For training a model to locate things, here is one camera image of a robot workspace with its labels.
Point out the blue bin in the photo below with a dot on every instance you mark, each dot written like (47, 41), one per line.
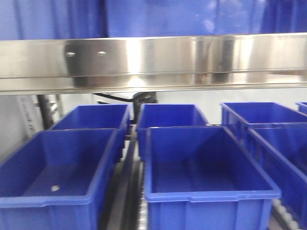
(95, 116)
(166, 115)
(200, 178)
(282, 153)
(58, 180)
(302, 107)
(239, 116)

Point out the blue bin far right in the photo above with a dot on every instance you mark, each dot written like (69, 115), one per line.
(302, 107)

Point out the black bracket under shelf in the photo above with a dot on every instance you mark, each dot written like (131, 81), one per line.
(137, 100)

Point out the blue bin back left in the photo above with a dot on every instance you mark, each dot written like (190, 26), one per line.
(95, 116)

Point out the large blue crate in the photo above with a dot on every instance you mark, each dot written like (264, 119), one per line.
(148, 18)
(284, 16)

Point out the blue bin back centre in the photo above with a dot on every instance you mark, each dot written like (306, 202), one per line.
(166, 115)

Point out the blue bin back right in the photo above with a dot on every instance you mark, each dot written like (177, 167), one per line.
(239, 116)

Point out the blue bin front left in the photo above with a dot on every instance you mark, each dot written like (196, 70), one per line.
(58, 180)

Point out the stainless steel shelf rail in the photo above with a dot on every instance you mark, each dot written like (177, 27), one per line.
(140, 64)

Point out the blue bin front centre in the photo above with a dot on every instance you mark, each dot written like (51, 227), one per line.
(200, 178)

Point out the large blue crate upper right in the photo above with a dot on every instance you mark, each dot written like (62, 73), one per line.
(284, 16)

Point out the large blue crate upper left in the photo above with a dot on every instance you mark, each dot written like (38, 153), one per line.
(148, 18)

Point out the steel ladder frame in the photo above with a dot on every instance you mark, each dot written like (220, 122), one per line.
(48, 109)

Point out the blue bin front right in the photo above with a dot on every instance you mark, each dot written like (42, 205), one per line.
(282, 153)

